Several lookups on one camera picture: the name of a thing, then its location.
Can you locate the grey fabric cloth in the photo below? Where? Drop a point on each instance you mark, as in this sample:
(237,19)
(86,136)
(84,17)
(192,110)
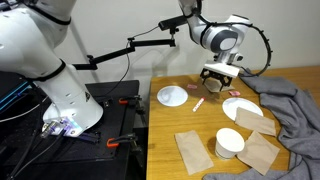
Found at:
(293,110)

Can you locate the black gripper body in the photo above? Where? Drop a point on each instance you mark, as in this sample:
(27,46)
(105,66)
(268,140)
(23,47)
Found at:
(216,77)

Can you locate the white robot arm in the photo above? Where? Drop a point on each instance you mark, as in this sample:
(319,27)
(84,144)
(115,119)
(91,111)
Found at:
(33,50)

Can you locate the white marker red polka dots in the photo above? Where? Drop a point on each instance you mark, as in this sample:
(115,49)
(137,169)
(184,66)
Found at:
(198,104)

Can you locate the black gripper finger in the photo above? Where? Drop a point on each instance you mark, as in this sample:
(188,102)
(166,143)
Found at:
(205,80)
(228,85)

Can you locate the white wrist mount plate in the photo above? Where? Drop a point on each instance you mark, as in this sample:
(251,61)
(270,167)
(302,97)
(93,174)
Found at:
(221,70)

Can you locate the white paper cup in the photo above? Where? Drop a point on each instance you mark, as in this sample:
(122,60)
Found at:
(228,146)

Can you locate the pink sticky note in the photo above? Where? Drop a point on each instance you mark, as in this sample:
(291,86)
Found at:
(234,93)
(192,86)

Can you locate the white round plate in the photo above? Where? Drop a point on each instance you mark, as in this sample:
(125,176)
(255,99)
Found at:
(233,108)
(172,96)

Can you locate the brown paper napkin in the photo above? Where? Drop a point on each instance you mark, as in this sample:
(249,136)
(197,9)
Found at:
(213,86)
(258,153)
(193,151)
(255,121)

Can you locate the black articulated camera boom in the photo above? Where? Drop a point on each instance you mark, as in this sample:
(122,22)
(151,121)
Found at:
(150,42)

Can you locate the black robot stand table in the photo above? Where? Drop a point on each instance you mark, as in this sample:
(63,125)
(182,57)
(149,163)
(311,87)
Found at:
(113,116)

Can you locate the black box blue stripes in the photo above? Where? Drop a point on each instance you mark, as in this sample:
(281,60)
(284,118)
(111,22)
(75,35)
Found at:
(13,93)

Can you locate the orange black clamp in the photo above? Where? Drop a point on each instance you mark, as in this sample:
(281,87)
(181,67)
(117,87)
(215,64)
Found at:
(128,100)
(120,141)

